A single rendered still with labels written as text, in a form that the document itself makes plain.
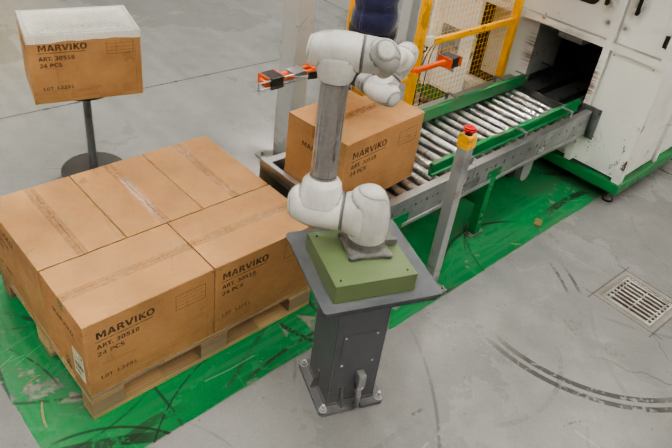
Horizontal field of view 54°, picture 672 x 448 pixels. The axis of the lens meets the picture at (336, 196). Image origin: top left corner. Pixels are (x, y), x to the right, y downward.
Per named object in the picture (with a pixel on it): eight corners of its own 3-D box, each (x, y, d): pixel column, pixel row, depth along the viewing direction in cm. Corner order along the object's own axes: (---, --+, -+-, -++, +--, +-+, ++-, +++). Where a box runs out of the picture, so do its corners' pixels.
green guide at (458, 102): (511, 79, 492) (515, 68, 487) (523, 85, 486) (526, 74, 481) (360, 133, 395) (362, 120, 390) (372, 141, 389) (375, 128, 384)
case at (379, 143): (358, 145, 384) (368, 83, 362) (411, 175, 363) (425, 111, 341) (283, 179, 346) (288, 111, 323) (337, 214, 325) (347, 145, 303)
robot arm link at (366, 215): (385, 250, 251) (394, 203, 239) (338, 243, 252) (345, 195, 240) (387, 226, 265) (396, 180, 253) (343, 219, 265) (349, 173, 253)
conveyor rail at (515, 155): (577, 132, 465) (586, 108, 455) (584, 135, 462) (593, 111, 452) (341, 249, 326) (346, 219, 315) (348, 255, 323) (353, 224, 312)
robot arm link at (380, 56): (402, 47, 233) (365, 42, 234) (406, 32, 215) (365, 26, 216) (396, 83, 233) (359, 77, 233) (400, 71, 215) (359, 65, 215)
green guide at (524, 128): (574, 108, 462) (578, 97, 457) (587, 114, 456) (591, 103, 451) (426, 174, 365) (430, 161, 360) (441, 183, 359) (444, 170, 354)
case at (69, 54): (127, 66, 421) (123, 4, 398) (143, 93, 392) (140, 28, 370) (25, 75, 394) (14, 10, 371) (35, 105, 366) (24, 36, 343)
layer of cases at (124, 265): (204, 192, 398) (205, 135, 375) (310, 283, 341) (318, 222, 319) (-1, 266, 326) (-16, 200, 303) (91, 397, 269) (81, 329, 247)
